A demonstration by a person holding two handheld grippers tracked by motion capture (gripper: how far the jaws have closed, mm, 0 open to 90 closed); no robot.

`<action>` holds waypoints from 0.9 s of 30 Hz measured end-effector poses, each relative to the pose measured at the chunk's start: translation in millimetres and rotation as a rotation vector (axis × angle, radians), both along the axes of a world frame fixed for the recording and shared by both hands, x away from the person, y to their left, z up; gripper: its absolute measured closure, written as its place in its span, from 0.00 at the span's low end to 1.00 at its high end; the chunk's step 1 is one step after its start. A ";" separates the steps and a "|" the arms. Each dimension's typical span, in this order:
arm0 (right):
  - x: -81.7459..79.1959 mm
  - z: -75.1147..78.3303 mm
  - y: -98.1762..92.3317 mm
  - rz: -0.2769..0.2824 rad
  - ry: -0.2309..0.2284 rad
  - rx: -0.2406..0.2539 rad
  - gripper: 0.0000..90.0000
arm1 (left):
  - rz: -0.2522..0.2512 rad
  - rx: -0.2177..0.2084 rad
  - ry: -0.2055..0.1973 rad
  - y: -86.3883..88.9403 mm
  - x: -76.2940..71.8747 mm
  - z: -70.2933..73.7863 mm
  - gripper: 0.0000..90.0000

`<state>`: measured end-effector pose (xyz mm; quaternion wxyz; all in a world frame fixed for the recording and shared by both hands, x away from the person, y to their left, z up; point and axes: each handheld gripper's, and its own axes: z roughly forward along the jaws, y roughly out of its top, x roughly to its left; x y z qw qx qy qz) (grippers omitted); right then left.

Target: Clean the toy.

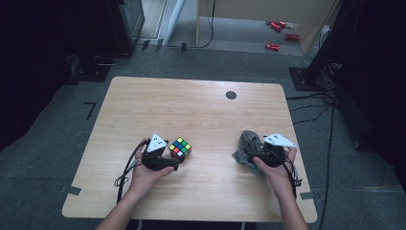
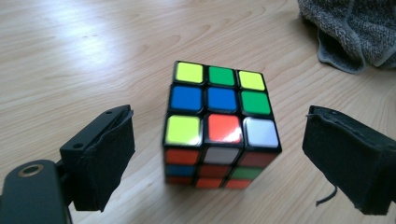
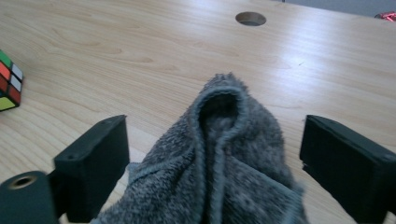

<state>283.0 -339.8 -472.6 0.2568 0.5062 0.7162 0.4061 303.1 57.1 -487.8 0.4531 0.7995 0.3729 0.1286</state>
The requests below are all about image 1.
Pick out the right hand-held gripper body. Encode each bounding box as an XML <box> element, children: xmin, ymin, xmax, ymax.
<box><xmin>251</xmin><ymin>132</ymin><xmax>298</xmax><ymax>170</ymax></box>

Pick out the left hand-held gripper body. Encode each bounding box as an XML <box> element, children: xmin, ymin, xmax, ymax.
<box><xmin>140</xmin><ymin>132</ymin><xmax>170</xmax><ymax>172</ymax></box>

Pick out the multicoloured puzzle cube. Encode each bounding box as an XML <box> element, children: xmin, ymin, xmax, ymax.
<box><xmin>168</xmin><ymin>137</ymin><xmax>193</xmax><ymax>162</ymax></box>

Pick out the grey fluffy cloth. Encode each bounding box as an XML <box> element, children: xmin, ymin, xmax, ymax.
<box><xmin>232</xmin><ymin>129</ymin><xmax>273</xmax><ymax>176</ymax></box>

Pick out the person's left hand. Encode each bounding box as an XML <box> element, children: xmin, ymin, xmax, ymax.
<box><xmin>128</xmin><ymin>137</ymin><xmax>176</xmax><ymax>199</ymax></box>

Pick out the person's right hand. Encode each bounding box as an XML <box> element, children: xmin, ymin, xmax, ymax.
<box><xmin>253</xmin><ymin>147</ymin><xmax>299</xmax><ymax>199</ymax></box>

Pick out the black curtain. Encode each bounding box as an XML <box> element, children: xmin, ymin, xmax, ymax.
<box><xmin>0</xmin><ymin>0</ymin><xmax>120</xmax><ymax>151</ymax></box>
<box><xmin>314</xmin><ymin>0</ymin><xmax>406</xmax><ymax>181</ymax></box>

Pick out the dark glass cabinet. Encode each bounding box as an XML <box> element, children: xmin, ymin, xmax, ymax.
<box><xmin>108</xmin><ymin>0</ymin><xmax>147</xmax><ymax>56</ymax></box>

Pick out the right hand-held gripper cable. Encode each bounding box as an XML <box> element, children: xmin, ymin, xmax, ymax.
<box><xmin>280</xmin><ymin>152</ymin><xmax>304</xmax><ymax>199</ymax></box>

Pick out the hand-held gripper cable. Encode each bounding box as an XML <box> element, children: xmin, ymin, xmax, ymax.
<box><xmin>280</xmin><ymin>152</ymin><xmax>304</xmax><ymax>199</ymax></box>
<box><xmin>113</xmin><ymin>139</ymin><xmax>151</xmax><ymax>204</ymax></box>

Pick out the left hand-held gripper cable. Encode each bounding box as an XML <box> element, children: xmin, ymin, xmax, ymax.
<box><xmin>113</xmin><ymin>139</ymin><xmax>151</xmax><ymax>204</ymax></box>

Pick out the black stand base plate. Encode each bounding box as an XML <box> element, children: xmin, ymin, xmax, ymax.
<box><xmin>67</xmin><ymin>61</ymin><xmax>112</xmax><ymax>83</ymax></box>
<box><xmin>288</xmin><ymin>66</ymin><xmax>324</xmax><ymax>92</ymax></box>

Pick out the black coiled floor cable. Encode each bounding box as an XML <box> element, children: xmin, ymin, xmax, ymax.
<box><xmin>93</xmin><ymin>52</ymin><xmax>131</xmax><ymax>67</ymax></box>

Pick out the white aluminium rail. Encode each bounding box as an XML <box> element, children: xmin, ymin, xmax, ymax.
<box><xmin>155</xmin><ymin>0</ymin><xmax>188</xmax><ymax>44</ymax></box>

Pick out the black hanging cable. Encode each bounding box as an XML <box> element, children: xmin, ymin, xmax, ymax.
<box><xmin>187</xmin><ymin>0</ymin><xmax>217</xmax><ymax>50</ymax></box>

